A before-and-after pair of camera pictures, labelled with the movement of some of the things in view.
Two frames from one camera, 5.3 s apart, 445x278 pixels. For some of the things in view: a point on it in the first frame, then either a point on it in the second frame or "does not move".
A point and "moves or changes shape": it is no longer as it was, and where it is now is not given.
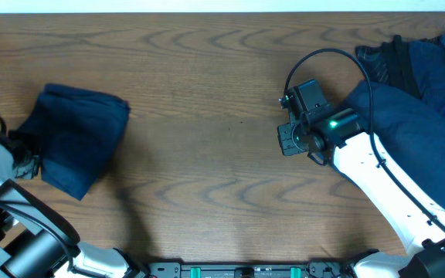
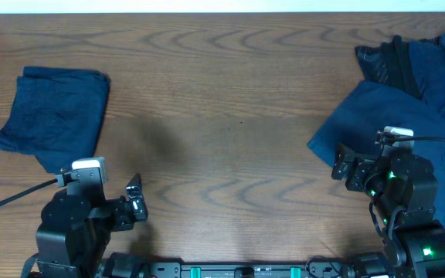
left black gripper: x=29 y=139 → x=126 y=216
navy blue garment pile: x=426 y=139 does not move
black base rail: x=251 y=269 does not move
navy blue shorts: x=73 y=130 moves or changes shape
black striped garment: x=390 y=62 does not move
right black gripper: x=288 y=147 → x=363 y=165
